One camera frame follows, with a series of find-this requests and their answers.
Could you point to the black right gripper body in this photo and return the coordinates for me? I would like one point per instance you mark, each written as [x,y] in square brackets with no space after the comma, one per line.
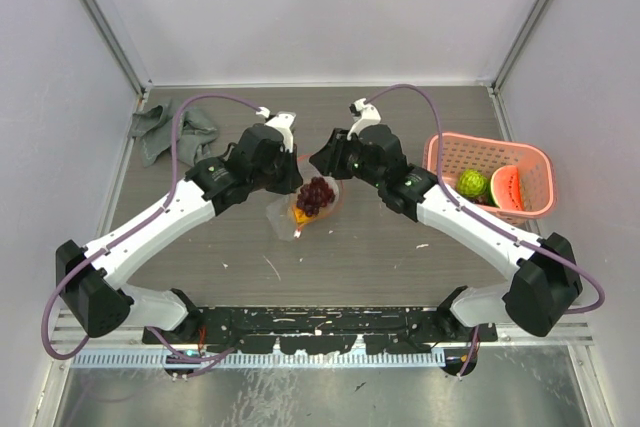
[365,173]

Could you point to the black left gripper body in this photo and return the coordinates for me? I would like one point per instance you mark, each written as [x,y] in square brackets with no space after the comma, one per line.
[279,176]

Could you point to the clear zip top bag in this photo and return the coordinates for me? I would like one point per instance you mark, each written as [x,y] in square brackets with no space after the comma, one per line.
[279,213]

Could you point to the dark red grape bunch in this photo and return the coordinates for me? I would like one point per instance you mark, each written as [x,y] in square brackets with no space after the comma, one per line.
[315,195]

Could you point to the orange mango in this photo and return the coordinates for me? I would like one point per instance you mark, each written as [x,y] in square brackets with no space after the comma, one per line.
[301,218]

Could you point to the green custard apple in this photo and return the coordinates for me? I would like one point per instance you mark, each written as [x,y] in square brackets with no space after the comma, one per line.
[472,183]

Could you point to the watermelon slice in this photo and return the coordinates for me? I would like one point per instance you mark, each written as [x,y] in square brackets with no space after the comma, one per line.
[504,188]

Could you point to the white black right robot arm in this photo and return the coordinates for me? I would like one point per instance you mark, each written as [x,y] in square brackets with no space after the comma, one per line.
[538,289]

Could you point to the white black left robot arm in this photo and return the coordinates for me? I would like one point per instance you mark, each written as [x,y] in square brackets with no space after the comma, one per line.
[96,276]

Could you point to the green crumpled cloth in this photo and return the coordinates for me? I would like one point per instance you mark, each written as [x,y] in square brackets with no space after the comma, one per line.
[153,131]

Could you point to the pink plastic basket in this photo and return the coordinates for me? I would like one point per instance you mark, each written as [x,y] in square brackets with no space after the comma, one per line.
[456,153]

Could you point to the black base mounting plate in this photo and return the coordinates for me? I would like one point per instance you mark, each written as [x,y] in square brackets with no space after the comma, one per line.
[259,330]

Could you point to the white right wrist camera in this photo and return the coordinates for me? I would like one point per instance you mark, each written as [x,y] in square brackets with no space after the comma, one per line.
[364,115]

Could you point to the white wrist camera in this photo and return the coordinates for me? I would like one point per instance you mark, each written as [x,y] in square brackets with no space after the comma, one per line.
[364,115]
[284,122]

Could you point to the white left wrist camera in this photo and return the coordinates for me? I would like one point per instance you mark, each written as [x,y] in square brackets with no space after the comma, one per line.
[284,122]

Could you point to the white slotted cable duct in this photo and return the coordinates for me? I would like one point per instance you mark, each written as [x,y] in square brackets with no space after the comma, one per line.
[137,358]

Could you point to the aluminium left frame post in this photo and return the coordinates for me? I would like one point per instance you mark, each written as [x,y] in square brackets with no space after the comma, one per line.
[106,19]

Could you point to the aluminium frame post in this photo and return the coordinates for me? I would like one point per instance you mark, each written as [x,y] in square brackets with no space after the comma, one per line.
[533,18]
[106,19]

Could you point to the aluminium front rail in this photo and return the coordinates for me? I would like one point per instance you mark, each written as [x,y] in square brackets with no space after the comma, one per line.
[568,330]

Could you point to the aluminium right frame post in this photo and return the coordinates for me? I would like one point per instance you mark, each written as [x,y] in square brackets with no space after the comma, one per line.
[533,18]

